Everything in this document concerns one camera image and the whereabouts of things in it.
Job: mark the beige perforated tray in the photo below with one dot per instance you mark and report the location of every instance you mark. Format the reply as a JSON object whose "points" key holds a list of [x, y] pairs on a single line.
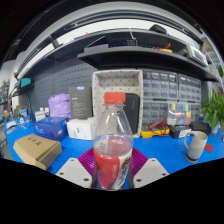
{"points": [[116, 81]]}

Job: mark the brown cardboard box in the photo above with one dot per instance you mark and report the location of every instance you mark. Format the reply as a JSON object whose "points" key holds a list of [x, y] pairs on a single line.
{"points": [[36, 150]]}

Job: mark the white metal shelf rack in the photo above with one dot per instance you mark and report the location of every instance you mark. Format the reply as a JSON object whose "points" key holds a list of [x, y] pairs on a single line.
{"points": [[218, 63]]}

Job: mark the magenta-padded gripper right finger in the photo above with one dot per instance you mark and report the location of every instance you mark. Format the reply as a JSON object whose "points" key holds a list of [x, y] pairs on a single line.
{"points": [[151, 171]]}

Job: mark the yellow multimeter with red leads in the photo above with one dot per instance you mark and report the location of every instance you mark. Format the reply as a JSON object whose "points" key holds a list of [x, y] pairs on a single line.
{"points": [[150, 132]]}

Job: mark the purple plastic bag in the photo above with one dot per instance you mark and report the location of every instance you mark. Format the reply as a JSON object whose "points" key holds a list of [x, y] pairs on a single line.
{"points": [[60, 106]]}

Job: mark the green potted plant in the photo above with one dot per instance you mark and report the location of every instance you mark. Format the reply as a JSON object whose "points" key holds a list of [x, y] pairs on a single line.
{"points": [[213, 110]]}

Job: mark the black flat case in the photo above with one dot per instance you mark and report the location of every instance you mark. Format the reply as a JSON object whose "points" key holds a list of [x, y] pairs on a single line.
{"points": [[200, 127]]}

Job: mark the grey ceramic mug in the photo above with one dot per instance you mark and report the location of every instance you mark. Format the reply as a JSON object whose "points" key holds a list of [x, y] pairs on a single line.
{"points": [[196, 146]]}

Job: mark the blue carton box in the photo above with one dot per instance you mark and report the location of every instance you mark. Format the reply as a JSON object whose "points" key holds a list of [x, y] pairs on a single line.
{"points": [[50, 128]]}

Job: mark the clear red-capped drink bottle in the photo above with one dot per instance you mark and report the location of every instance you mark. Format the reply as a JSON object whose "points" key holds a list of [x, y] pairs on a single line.
{"points": [[111, 150]]}

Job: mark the white carton box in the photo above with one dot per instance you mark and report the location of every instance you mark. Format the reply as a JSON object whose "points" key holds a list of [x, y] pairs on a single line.
{"points": [[80, 129]]}

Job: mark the black oblong speaker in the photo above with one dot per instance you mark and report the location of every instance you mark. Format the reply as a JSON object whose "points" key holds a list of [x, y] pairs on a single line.
{"points": [[134, 113]]}

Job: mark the clear organizer with coloured parts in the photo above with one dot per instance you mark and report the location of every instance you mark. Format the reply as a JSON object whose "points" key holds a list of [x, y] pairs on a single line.
{"points": [[179, 113]]}

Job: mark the dark grey upright box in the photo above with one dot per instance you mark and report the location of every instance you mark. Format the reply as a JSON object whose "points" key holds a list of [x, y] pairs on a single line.
{"points": [[80, 102]]}

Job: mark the black box with white label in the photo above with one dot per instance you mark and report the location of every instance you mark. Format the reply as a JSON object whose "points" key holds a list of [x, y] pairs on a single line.
{"points": [[179, 131]]}

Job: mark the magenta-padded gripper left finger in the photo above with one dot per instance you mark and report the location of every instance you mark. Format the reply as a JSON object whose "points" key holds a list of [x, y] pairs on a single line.
{"points": [[73, 171]]}

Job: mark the dark grey shelf unit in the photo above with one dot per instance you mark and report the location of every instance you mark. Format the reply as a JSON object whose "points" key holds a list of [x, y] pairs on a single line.
{"points": [[140, 56]]}

